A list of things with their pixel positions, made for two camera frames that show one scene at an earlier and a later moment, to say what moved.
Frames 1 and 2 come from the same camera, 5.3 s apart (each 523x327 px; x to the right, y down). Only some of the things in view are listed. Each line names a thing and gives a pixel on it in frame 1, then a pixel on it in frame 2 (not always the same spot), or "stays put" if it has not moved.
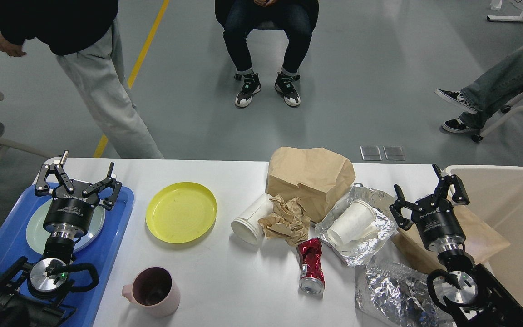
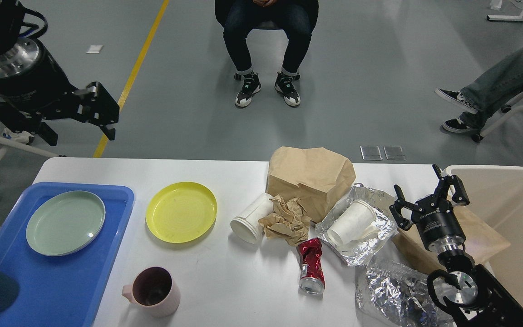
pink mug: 154,289 stays put
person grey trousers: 83,34 -> 23,137
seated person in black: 297,18 stays put
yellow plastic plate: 181,212 stays put
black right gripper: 436,220 stays put
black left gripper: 70,212 -> 30,78
